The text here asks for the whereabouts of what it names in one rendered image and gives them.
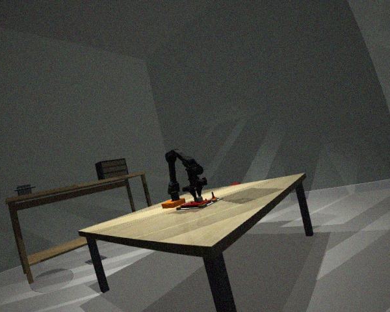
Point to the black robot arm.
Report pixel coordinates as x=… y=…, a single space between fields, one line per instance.
x=193 y=169

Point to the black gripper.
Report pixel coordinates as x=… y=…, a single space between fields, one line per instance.
x=191 y=187

